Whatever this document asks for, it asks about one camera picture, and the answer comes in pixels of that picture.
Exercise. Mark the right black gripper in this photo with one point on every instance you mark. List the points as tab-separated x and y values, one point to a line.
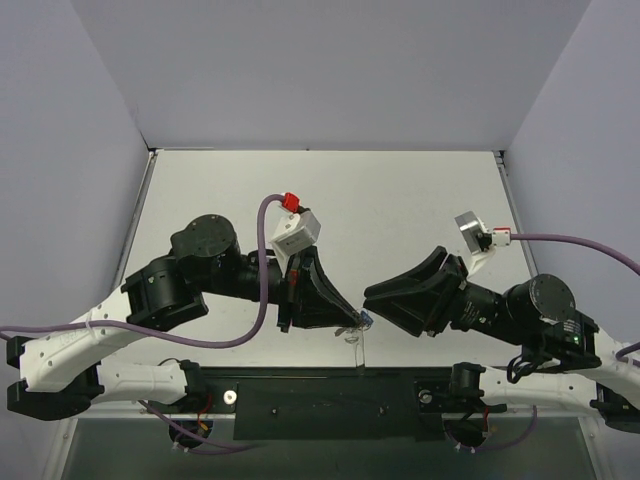
451	293

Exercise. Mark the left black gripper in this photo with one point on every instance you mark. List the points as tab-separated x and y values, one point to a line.
289	293

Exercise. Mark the silver bottle opener keychain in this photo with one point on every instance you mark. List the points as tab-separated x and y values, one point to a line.
355	337

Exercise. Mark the blue capped silver key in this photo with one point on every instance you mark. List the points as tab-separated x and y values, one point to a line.
366	321

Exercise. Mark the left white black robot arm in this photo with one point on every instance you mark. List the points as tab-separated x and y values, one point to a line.
63	373

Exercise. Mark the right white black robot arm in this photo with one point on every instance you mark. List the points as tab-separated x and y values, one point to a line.
566	360

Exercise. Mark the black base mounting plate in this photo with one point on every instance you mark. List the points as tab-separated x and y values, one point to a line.
422	427

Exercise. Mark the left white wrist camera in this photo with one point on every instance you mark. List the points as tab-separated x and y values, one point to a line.
294	233

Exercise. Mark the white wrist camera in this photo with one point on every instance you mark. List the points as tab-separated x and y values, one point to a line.
478	239
294	233

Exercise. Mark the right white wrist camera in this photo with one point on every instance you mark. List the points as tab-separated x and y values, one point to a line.
478	239

